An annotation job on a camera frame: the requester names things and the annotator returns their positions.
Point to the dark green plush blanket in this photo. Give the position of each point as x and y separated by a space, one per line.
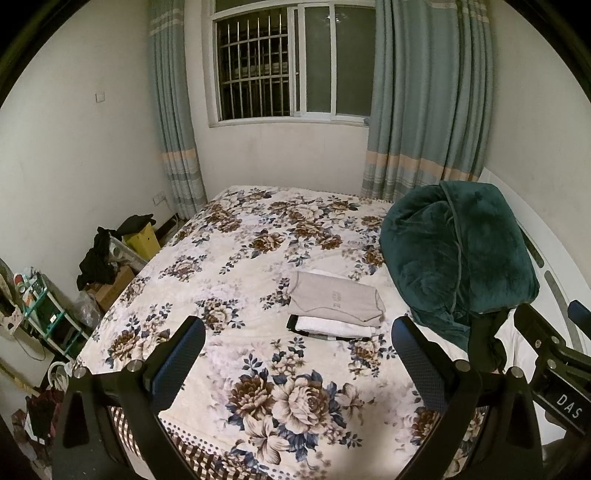
429 249

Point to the white folded cloth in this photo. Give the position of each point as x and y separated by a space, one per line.
333 328

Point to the dark crumpled garment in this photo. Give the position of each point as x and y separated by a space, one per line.
485 344

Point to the clear plastic storage box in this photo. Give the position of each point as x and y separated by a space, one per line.
122 254

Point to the beige long-sleeve shirt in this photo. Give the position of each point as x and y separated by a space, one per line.
332 297

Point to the wide teal striped curtain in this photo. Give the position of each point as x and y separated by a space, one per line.
415 92

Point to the barred window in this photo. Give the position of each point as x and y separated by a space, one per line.
318 60

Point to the green shelf rack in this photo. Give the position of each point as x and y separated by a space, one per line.
46 305

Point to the white bed headboard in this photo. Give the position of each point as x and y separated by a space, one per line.
558 258

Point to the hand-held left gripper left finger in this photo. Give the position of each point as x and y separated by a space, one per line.
178 360

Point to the brown cardboard box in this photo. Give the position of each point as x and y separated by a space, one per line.
115 285

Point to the clear plastic bag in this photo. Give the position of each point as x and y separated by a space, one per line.
87 310

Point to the white crumpled garment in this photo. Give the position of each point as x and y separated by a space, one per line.
519 356

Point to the white wall socket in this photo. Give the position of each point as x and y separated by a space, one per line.
161 198

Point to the floral bed blanket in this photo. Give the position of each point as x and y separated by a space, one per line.
240 258

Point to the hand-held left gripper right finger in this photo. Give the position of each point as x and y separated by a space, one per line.
415 360

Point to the dark red bag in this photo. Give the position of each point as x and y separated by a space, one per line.
44 413

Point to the black striped folded cloth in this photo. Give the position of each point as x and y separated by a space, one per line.
292 323

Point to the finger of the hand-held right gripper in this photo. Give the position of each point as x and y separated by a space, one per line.
535 328
582 314

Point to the black cloth on yellow box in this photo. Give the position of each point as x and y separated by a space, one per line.
136 224

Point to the yellow box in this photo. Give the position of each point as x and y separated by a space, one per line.
144 242

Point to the black hanging clothing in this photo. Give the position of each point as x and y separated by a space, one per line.
97 264

